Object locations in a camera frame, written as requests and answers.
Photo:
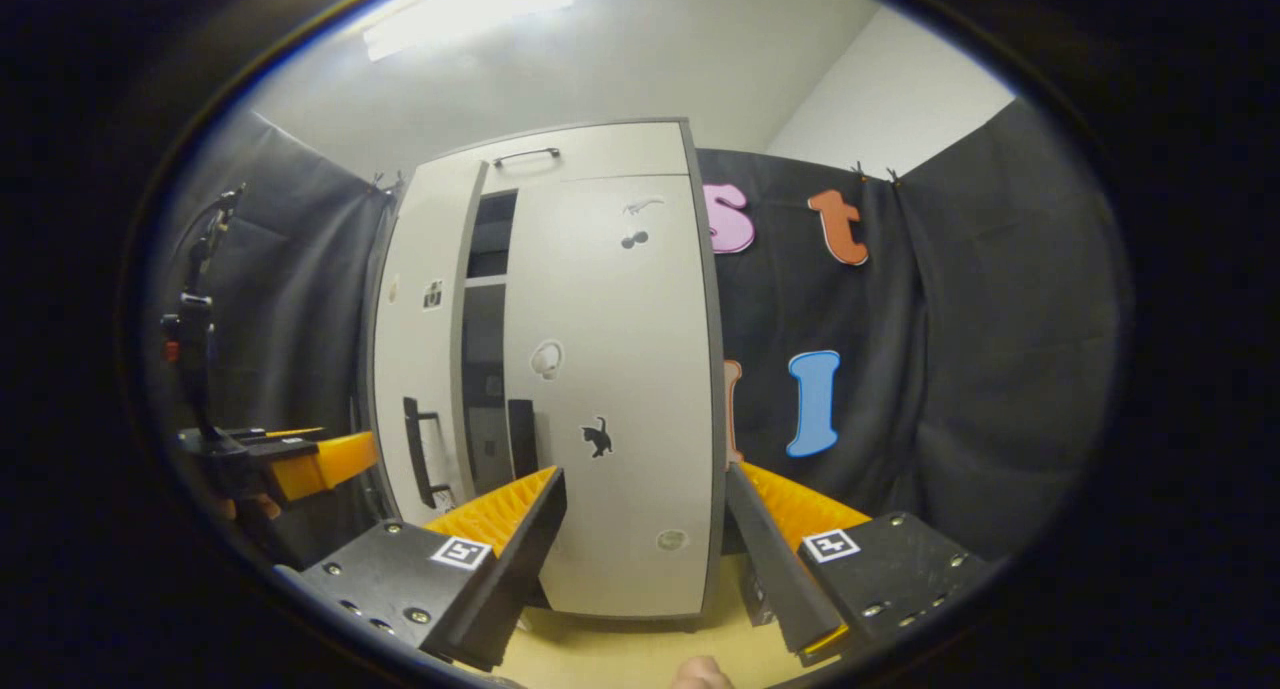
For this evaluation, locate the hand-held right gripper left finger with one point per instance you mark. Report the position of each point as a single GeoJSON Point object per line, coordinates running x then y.
{"type": "Point", "coordinates": [520, 559]}

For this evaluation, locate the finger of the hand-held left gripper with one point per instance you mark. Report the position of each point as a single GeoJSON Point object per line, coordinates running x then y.
{"type": "Point", "coordinates": [290, 452]}
{"type": "Point", "coordinates": [265, 437]}

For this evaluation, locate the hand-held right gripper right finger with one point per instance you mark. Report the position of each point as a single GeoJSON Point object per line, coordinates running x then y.
{"type": "Point", "coordinates": [775, 559]}

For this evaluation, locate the white cabinet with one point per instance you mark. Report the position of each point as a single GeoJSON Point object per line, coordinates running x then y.
{"type": "Point", "coordinates": [485, 349]}

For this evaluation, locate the white cabinet shelf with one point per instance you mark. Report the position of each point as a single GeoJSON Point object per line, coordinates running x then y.
{"type": "Point", "coordinates": [485, 281]}

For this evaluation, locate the white cabinet drawer front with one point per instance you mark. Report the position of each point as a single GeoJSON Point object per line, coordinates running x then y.
{"type": "Point", "coordinates": [620, 149]}

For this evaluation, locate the dark blue small box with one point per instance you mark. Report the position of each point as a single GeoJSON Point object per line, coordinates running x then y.
{"type": "Point", "coordinates": [752, 599]}

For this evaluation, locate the black backdrop cloth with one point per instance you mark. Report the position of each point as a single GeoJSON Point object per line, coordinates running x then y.
{"type": "Point", "coordinates": [950, 369]}

